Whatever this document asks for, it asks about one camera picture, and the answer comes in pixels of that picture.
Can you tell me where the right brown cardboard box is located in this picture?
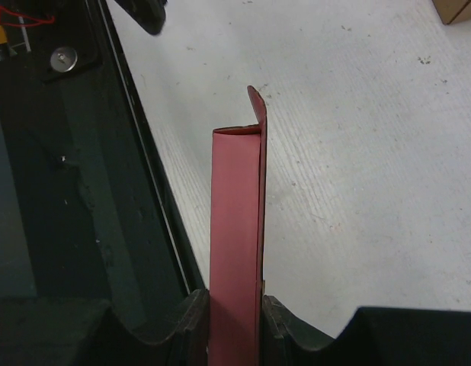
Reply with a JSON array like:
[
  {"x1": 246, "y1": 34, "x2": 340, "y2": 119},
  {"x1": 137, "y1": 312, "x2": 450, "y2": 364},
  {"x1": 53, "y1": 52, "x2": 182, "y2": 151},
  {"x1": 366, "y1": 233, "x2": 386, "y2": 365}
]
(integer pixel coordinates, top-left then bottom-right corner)
[{"x1": 432, "y1": 0, "x2": 471, "y2": 25}]

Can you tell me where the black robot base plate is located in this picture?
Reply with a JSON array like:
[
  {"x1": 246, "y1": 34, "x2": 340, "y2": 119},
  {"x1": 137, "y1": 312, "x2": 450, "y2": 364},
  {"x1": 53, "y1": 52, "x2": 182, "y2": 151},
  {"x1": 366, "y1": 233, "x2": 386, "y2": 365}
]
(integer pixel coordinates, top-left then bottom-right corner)
[{"x1": 0, "y1": 1, "x2": 203, "y2": 329}]

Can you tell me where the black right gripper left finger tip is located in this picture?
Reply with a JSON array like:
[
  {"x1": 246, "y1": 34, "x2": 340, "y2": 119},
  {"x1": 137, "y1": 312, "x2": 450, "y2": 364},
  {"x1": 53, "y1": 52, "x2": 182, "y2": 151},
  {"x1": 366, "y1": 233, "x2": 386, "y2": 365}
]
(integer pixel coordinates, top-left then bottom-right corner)
[{"x1": 0, "y1": 289, "x2": 209, "y2": 365}]

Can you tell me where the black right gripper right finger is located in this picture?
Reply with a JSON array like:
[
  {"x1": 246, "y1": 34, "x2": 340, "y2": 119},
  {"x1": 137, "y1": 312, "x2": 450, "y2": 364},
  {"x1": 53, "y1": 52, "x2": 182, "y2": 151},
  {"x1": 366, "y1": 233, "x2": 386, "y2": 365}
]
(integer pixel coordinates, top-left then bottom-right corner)
[{"x1": 261, "y1": 296, "x2": 471, "y2": 365}]

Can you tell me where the pink paper box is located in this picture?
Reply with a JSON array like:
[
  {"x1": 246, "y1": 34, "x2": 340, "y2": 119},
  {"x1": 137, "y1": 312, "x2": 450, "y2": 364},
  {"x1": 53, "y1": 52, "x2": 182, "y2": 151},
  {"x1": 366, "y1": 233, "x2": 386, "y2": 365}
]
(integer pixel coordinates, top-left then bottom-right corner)
[{"x1": 208, "y1": 86, "x2": 268, "y2": 365}]

